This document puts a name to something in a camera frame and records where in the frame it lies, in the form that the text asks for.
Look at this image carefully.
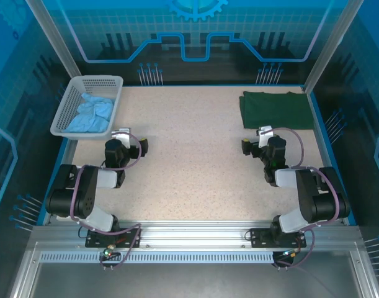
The light blue t-shirt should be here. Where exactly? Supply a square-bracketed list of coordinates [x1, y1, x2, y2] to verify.
[62, 92, 116, 133]

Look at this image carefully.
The slotted grey cable duct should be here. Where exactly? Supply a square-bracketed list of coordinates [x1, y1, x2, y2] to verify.
[39, 251, 276, 265]

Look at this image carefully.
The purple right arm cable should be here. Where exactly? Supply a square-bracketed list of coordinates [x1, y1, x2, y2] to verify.
[259, 126, 341, 271]

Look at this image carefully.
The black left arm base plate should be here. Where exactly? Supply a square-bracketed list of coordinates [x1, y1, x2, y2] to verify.
[84, 228, 143, 249]

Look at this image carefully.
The dark green t-shirt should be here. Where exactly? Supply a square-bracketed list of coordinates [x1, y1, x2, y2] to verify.
[239, 90, 315, 130]

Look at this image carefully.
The small connector board with LED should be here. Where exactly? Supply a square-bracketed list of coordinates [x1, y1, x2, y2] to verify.
[99, 245, 122, 261]
[275, 247, 303, 260]

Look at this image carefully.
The aluminium mounting rail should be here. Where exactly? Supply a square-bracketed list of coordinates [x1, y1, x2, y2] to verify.
[30, 219, 362, 249]

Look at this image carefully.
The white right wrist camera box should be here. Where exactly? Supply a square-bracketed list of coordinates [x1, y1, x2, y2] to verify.
[256, 125, 275, 148]

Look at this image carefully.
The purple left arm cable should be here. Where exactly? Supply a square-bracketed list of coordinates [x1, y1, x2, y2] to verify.
[69, 132, 143, 271]

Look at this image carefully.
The white perforated plastic basket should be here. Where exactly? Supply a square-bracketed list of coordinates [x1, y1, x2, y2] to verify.
[50, 75, 124, 141]

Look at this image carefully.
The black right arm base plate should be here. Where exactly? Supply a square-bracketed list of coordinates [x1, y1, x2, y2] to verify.
[249, 228, 308, 248]

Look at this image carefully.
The grey metal base frame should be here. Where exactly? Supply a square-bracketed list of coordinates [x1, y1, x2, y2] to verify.
[7, 240, 379, 298]

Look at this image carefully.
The aluminium frame post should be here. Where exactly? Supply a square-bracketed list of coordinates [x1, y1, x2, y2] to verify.
[302, 0, 365, 94]
[24, 0, 82, 78]

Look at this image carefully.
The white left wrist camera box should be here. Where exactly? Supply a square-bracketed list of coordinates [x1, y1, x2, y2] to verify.
[110, 126, 132, 147]

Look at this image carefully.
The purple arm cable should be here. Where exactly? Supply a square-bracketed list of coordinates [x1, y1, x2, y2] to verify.
[69, 132, 143, 271]
[259, 126, 341, 271]

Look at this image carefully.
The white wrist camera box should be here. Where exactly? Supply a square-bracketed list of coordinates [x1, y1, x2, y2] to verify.
[110, 126, 132, 147]
[256, 125, 275, 148]

